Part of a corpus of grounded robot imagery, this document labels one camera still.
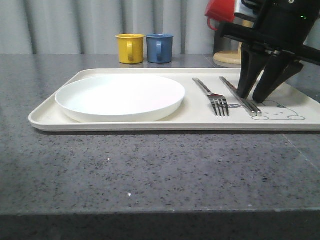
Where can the blue enamel mug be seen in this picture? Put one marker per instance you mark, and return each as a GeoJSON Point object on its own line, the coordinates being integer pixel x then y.
{"type": "Point", "coordinates": [159, 48]}

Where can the wooden mug tree stand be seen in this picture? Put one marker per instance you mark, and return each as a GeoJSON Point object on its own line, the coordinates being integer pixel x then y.
{"type": "Point", "coordinates": [227, 52]}

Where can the cream rabbit serving tray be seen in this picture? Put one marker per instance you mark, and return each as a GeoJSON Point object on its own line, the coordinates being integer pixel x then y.
{"type": "Point", "coordinates": [287, 109]}

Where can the silver metal fork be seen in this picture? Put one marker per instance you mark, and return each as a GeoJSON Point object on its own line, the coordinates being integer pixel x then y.
{"type": "Point", "coordinates": [218, 102]}

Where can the yellow enamel mug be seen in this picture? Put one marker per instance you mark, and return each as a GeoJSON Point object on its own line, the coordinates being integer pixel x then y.
{"type": "Point", "coordinates": [130, 48]}

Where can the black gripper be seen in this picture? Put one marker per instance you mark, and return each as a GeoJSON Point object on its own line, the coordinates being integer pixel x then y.
{"type": "Point", "coordinates": [281, 25]}

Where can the white round plate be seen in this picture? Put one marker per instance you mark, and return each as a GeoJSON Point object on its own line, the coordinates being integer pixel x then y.
{"type": "Point", "coordinates": [120, 98]}

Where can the red enamel mug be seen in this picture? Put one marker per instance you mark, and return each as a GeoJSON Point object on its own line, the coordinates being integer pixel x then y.
{"type": "Point", "coordinates": [220, 11]}

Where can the grey curtain backdrop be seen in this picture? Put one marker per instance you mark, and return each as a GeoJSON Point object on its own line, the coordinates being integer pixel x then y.
{"type": "Point", "coordinates": [91, 26]}

